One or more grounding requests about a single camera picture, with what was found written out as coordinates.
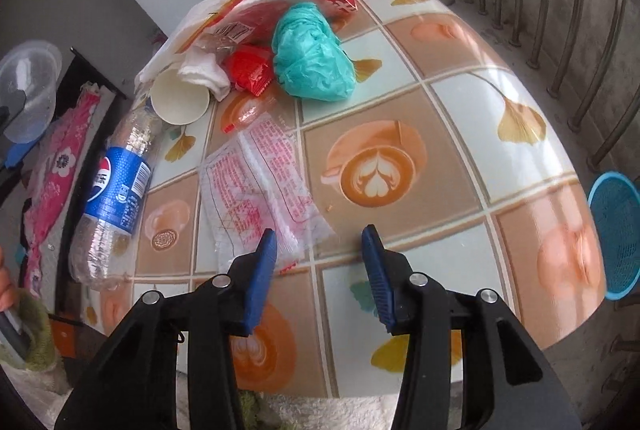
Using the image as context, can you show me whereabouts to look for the white tissue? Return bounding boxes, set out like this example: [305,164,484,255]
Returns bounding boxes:
[178,47,231,102]

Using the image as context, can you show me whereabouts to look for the patterned vinyl tablecloth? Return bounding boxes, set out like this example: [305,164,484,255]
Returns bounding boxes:
[81,0,605,398]

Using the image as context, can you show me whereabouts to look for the small red snack packet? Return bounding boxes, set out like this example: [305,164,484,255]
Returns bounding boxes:
[222,45,274,97]

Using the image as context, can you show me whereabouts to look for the large red white plastic bag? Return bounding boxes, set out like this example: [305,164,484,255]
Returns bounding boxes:
[134,0,357,85]

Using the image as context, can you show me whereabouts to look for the teal plastic bag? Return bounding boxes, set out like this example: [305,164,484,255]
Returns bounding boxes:
[271,2,356,103]

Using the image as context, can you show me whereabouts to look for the white paper cup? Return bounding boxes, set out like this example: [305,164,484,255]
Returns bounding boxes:
[150,68,210,126]

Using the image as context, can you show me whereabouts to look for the clear plastic cup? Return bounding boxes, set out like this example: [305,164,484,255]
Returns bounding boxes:
[1,40,62,143]

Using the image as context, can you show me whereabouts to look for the clear pink-printed plastic wrapper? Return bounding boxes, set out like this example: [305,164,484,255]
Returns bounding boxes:
[198,113,335,272]

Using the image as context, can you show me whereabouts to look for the blue mesh trash bin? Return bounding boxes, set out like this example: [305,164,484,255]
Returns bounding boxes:
[588,171,640,300]

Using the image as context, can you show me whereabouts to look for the person's left hand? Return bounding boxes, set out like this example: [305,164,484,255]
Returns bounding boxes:
[0,249,20,312]

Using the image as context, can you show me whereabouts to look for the Pepsi plastic bottle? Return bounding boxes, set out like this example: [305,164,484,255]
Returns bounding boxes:
[68,104,165,291]

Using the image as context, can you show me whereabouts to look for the pink floral cloth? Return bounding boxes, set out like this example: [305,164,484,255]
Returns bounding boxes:
[24,84,101,298]

